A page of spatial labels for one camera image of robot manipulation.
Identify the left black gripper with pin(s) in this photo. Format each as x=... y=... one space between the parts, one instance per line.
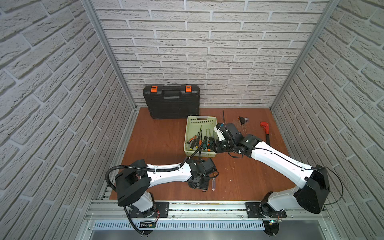
x=199 y=182

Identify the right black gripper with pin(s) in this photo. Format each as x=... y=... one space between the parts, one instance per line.
x=216 y=149

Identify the clear red tester screwdriver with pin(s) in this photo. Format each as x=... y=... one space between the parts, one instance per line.
x=213 y=184

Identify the orange handle screwdriver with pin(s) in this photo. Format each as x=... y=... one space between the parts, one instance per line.
x=190 y=140

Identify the large green black screwdriver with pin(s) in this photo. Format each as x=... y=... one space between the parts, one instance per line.
x=210 y=141

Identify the black yellow long screwdriver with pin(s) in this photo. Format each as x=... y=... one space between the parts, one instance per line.
x=198 y=140

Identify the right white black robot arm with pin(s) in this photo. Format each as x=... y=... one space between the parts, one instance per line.
x=312 y=183

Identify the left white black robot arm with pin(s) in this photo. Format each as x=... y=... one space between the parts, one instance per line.
x=131 y=182

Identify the light green plastic bin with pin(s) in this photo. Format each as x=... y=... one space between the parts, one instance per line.
x=195 y=124

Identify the small black relay component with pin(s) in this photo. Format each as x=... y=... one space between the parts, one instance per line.
x=243 y=120

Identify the red black pipe wrench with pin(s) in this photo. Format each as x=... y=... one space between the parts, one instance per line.
x=265 y=125

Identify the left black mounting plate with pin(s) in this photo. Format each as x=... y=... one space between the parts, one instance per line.
x=160 y=208

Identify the black mounting plate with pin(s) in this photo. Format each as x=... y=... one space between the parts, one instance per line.
x=160 y=208
x=259 y=210

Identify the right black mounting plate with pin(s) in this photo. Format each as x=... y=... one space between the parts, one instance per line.
x=259 y=210

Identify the black plastic tool case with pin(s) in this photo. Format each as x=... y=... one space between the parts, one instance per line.
x=172 y=102

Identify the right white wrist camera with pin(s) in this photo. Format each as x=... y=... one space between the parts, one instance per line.
x=219 y=133

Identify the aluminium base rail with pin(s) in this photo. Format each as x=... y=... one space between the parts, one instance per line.
x=194 y=215

